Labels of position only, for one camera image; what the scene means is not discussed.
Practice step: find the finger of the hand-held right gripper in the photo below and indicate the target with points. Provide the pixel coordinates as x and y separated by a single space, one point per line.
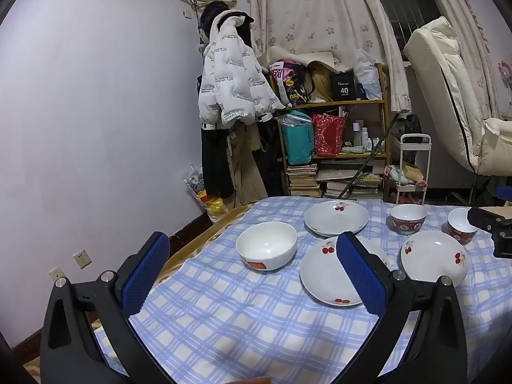
476 216

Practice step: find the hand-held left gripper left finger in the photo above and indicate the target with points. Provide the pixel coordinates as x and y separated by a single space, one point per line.
146 272

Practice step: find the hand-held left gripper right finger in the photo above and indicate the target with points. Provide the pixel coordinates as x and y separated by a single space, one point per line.
362 276

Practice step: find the red patterned bowl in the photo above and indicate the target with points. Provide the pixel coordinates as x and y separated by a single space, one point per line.
408 226
460 234

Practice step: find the white cherry print plate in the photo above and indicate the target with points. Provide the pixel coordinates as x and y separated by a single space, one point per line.
320 276
336 220
432 260

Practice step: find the white bowl with red label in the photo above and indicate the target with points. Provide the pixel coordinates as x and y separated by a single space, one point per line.
266 244

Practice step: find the wide stack of books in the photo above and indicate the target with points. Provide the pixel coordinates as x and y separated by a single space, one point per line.
360 188

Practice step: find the blue plaid tablecloth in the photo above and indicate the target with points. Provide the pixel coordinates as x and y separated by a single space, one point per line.
224 320

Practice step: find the plastic bag with yellow contents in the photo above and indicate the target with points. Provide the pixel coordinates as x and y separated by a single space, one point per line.
214 206

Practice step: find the white trolley cart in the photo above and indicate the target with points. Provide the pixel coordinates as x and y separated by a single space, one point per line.
416 140

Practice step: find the small stack of books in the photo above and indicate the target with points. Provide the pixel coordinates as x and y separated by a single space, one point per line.
303 180

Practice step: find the dark broom stick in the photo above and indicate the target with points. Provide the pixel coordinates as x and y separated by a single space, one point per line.
370 158

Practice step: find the black hanging garment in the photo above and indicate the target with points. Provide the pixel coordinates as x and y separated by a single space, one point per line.
274 160
214 160

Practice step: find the red bag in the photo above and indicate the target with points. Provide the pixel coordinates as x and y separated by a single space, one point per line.
328 136

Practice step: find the pink fan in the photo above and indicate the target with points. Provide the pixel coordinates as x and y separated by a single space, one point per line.
506 76

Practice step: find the beige hanging trousers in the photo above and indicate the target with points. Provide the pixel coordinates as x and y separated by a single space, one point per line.
248 168

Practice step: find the cream recliner chair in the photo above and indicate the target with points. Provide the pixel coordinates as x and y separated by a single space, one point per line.
440 72

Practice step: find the teal bag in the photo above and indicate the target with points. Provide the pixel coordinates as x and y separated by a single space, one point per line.
298 140

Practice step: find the wooden shelf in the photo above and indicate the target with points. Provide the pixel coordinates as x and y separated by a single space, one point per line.
344 103

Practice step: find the white plastic bag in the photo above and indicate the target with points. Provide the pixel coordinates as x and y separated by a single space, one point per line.
370 74

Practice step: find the black box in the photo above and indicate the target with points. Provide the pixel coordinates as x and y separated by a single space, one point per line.
343 86

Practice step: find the floral cream curtain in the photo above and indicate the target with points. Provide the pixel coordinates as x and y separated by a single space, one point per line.
472 16
320 8

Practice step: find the colourful printed bag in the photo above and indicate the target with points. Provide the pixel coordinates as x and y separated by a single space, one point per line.
290 82

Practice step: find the white puffer jacket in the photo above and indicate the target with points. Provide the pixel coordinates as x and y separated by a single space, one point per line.
232 72

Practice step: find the white wall socket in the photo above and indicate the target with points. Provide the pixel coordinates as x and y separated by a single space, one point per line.
57 276
82 259

